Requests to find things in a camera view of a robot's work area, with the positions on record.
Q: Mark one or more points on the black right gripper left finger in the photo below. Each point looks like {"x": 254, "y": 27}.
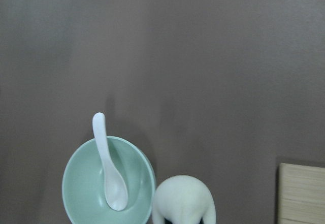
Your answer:
{"x": 167, "y": 221}

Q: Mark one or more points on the white ceramic spoon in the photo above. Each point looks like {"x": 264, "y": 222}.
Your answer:
{"x": 115, "y": 189}

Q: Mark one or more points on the wooden cutting board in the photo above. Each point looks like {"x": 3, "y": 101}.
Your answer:
{"x": 300, "y": 194}

